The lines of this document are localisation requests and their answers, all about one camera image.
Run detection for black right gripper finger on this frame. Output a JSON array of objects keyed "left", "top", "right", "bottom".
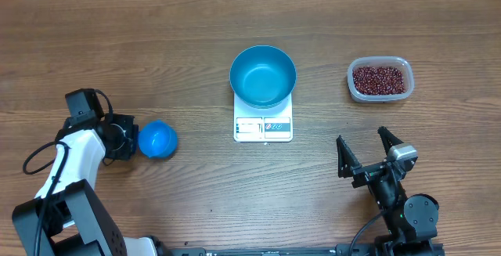
[
  {"left": 377, "top": 126, "right": 402, "bottom": 154},
  {"left": 336, "top": 135, "right": 361, "bottom": 178}
]

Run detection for blue plastic measuring scoop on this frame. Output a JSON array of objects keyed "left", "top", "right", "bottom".
[{"left": 138, "top": 121, "right": 178, "bottom": 159}]

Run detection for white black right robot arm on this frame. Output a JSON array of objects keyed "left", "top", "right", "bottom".
[{"left": 336, "top": 126, "right": 445, "bottom": 256}]

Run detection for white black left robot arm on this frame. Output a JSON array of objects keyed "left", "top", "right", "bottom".
[{"left": 12, "top": 88, "right": 170, "bottom": 256}]

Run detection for white digital kitchen scale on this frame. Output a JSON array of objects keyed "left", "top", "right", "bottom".
[{"left": 233, "top": 95, "right": 294, "bottom": 142}]

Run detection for teal plastic bowl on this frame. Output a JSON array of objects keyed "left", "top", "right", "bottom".
[{"left": 229, "top": 45, "right": 297, "bottom": 109}]

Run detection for red adzuki beans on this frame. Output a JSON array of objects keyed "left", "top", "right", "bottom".
[{"left": 352, "top": 66, "right": 405, "bottom": 96}]

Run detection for clear plastic bean container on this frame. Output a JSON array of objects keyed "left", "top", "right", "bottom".
[{"left": 347, "top": 56, "right": 415, "bottom": 103}]

